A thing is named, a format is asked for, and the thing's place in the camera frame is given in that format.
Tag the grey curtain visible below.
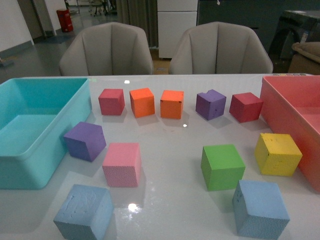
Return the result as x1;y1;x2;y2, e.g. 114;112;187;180
116;0;159;48

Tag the left beige chair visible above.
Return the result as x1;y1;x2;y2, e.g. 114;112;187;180
59;22;154;76

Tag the right orange foam block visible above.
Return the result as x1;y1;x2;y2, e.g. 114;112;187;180
160;90;184;120

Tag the left orange foam block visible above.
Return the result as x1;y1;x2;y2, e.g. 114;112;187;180
129;88;155;118

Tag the yellow foam block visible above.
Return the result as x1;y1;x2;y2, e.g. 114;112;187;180
254;133;303;177

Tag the dark grey counter cabinet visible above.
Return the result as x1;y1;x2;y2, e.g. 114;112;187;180
197;0;320;51

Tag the pink plastic bin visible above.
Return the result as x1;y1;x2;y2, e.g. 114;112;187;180
260;75;320;192

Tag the brown sofa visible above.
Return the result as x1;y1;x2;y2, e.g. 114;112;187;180
288;41;320;75

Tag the black appliance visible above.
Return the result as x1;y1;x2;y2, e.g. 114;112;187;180
268;10;320;60

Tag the red fire extinguisher box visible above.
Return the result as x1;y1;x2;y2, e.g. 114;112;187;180
56;9;73;33

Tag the left purple foam block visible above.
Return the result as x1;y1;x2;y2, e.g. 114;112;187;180
63;121;107;162

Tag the left crimson foam block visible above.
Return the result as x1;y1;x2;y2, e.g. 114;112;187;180
98;88;125;116

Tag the right dark red foam block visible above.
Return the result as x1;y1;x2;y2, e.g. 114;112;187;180
229;92;264;123

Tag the right beige chair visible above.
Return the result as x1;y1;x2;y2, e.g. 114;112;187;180
169;21;273;75

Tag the right notched purple foam block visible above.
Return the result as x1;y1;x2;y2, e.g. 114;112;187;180
195;89;227;121

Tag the white drawer cabinet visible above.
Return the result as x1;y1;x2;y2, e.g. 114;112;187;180
157;0;198;59

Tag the light blue foam block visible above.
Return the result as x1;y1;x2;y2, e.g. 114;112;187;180
53;184;114;240
232;180;290;240

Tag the orange foam block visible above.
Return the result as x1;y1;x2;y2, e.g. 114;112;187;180
160;90;184;120
129;88;155;118

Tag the beige chair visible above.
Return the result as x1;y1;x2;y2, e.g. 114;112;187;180
59;22;154;76
169;21;273;75

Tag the green foam block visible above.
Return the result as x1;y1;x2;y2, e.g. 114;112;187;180
200;144;246;192

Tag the teal plastic bin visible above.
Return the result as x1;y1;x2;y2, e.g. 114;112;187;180
0;77;92;190

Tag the pink foam block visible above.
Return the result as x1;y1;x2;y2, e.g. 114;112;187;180
102;142;142;188

